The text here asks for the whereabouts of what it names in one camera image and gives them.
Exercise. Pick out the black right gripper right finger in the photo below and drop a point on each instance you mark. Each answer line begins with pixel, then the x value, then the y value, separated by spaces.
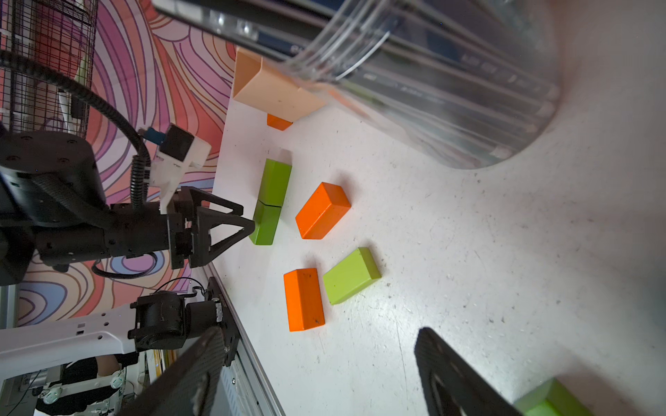
pixel 450 385

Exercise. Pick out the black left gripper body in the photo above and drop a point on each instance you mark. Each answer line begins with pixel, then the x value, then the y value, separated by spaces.
pixel 136 233

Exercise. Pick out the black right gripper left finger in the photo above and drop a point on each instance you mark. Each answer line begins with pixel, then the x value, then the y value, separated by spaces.
pixel 189 386

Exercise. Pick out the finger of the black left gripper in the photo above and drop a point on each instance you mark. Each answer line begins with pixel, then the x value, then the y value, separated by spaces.
pixel 215 232
pixel 192 198

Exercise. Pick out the orange block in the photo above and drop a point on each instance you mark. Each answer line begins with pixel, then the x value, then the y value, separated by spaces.
pixel 277 123
pixel 323 210
pixel 303 300

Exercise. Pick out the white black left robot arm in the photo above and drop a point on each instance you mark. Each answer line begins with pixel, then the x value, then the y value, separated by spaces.
pixel 53 206

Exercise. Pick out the beige plastic file organizer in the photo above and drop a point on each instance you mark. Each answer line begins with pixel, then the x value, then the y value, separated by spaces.
pixel 259 84

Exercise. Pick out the light green block centre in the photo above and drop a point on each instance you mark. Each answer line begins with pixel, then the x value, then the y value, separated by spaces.
pixel 351 276

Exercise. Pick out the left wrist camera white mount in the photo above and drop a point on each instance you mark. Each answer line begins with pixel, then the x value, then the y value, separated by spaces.
pixel 177 153

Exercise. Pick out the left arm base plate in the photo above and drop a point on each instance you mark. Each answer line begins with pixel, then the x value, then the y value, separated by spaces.
pixel 226 320

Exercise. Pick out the black wire basket left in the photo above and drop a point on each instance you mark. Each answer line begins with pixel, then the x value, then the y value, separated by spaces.
pixel 57 35

